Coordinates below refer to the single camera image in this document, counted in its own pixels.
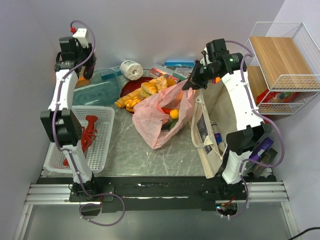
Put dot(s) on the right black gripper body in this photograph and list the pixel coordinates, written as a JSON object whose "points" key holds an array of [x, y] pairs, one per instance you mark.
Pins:
{"points": [[196, 74]]}

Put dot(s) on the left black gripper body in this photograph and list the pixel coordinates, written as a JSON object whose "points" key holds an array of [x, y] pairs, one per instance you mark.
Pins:
{"points": [[88, 69]]}

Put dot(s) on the yellow lemon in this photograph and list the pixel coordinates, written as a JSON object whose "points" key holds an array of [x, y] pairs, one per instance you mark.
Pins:
{"points": [[174, 114]]}

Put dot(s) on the toy carrot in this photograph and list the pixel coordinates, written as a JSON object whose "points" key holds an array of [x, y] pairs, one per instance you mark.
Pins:
{"points": [[166, 110]]}

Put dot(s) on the beige canvas tote bag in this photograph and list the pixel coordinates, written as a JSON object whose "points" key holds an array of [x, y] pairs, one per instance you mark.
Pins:
{"points": [[213, 118]]}

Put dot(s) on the pink plastic grocery bag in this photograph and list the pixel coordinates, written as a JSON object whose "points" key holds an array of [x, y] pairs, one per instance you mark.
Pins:
{"points": [[149, 118]]}

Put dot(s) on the Red Bull can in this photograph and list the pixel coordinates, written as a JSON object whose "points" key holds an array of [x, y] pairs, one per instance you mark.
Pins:
{"points": [[218, 138]]}

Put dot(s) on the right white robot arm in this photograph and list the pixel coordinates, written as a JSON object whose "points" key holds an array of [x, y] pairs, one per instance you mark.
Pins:
{"points": [[250, 128]]}

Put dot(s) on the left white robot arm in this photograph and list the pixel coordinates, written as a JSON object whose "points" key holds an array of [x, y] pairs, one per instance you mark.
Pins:
{"points": [[73, 54]]}

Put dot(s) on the white RIO box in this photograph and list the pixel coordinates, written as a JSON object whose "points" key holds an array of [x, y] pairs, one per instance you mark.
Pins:
{"points": [[182, 73]]}

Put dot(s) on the blue flat box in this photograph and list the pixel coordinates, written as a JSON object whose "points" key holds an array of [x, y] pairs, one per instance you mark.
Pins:
{"points": [[179, 64]]}

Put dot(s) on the red toothpaste box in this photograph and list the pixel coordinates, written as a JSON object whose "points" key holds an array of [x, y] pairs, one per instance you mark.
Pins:
{"points": [[167, 73]]}

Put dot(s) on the croissant bread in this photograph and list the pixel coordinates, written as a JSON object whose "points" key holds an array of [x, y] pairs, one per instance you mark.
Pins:
{"points": [[149, 88]]}

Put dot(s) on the teal plastic tray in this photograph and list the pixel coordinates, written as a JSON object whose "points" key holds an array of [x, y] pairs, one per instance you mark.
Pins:
{"points": [[103, 89]]}

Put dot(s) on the white toilet paper roll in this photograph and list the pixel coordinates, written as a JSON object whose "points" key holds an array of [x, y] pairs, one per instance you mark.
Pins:
{"points": [[131, 70]]}

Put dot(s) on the red round plate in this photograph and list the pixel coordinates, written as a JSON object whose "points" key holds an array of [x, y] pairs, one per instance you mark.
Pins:
{"points": [[133, 85]]}

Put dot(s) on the twisted orange bread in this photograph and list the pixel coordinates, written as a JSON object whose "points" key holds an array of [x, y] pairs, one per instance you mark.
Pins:
{"points": [[120, 103]]}

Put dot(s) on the white perforated plastic basket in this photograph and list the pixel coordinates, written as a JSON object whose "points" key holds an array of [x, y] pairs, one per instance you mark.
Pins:
{"points": [[96, 155]]}

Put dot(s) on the red candy bag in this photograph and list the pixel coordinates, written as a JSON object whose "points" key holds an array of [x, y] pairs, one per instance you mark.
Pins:
{"points": [[276, 97]]}

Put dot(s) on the red toy lobster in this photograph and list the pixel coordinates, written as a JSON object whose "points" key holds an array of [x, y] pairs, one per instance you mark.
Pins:
{"points": [[88, 132]]}

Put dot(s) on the purple box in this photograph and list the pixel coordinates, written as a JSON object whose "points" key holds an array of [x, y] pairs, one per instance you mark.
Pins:
{"points": [[261, 149]]}

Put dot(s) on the white wire shelf rack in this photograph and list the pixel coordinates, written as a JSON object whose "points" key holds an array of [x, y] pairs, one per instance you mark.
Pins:
{"points": [[285, 58]]}

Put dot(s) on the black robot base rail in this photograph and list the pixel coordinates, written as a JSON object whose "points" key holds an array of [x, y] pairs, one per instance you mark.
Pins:
{"points": [[146, 193]]}

